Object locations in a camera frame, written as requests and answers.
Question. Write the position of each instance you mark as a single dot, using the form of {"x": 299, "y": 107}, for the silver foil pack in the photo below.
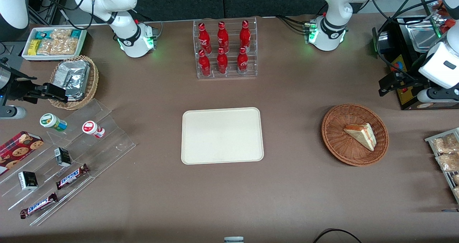
{"x": 75, "y": 82}
{"x": 66, "y": 65}

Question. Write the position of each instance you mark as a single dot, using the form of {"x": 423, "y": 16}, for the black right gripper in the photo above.
{"x": 17, "y": 87}

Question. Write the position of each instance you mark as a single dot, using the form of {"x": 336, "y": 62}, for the black metal frame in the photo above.
{"x": 53, "y": 3}

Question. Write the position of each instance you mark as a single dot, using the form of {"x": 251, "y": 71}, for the yellow snack packet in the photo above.
{"x": 34, "y": 47}

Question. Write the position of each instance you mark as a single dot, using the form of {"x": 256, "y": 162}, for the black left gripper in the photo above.
{"x": 407, "y": 79}

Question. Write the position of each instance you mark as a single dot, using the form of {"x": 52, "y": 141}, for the white rectangular snack bin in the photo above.
{"x": 82, "y": 38}

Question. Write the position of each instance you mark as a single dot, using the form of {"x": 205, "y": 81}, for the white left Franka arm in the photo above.
{"x": 333, "y": 6}

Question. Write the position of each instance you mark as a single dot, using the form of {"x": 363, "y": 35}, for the teal snack packet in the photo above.
{"x": 43, "y": 34}
{"x": 76, "y": 33}

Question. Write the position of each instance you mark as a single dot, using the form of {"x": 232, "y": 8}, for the clear acrylic bottle rack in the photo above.
{"x": 233, "y": 42}

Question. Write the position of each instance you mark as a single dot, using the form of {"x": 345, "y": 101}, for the stainless steel pan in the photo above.
{"x": 421, "y": 35}

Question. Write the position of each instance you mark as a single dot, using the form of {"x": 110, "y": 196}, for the red cola bottle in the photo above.
{"x": 222, "y": 63}
{"x": 245, "y": 36}
{"x": 204, "y": 38}
{"x": 223, "y": 38}
{"x": 242, "y": 63}
{"x": 204, "y": 65}

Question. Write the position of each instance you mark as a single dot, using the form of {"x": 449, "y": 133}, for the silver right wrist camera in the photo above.
{"x": 12, "y": 112}

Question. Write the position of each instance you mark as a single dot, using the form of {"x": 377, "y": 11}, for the brown round wicker basket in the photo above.
{"x": 337, "y": 142}

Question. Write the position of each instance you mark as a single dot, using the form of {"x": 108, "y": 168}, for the small black carton box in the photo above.
{"x": 28, "y": 180}
{"x": 62, "y": 157}

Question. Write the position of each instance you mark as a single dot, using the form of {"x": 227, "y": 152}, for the clear acrylic stepped display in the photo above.
{"x": 107, "y": 146}

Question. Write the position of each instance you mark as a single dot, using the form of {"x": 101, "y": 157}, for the Snickers chocolate bar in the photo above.
{"x": 38, "y": 205}
{"x": 71, "y": 176}

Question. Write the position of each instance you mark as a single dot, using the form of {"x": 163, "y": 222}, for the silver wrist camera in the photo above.
{"x": 435, "y": 95}
{"x": 12, "y": 112}

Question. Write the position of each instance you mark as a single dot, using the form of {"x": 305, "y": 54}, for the clear cracker bag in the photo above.
{"x": 45, "y": 47}
{"x": 61, "y": 34}
{"x": 66, "y": 46}

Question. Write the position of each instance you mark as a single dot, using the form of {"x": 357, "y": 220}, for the cream plastic tray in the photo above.
{"x": 222, "y": 135}

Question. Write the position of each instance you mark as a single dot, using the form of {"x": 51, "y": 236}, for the clear bagged pastry snack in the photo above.
{"x": 448, "y": 162}
{"x": 446, "y": 144}

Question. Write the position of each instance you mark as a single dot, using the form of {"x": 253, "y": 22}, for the green lid yogurt cup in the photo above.
{"x": 50, "y": 121}

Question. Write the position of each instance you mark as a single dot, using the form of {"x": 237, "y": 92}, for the red lid yogurt cup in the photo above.
{"x": 89, "y": 127}

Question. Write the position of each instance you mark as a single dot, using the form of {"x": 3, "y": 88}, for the red plaid cookie box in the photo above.
{"x": 19, "y": 149}

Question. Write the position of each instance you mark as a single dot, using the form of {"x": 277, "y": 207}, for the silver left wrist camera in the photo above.
{"x": 435, "y": 95}

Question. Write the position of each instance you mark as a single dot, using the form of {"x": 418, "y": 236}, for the triangular sandwich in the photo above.
{"x": 362, "y": 135}

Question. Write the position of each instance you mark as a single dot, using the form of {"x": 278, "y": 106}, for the light tan wicker basket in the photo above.
{"x": 91, "y": 85}

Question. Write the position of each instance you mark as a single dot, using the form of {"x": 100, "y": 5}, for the black countertop appliance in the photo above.
{"x": 412, "y": 99}

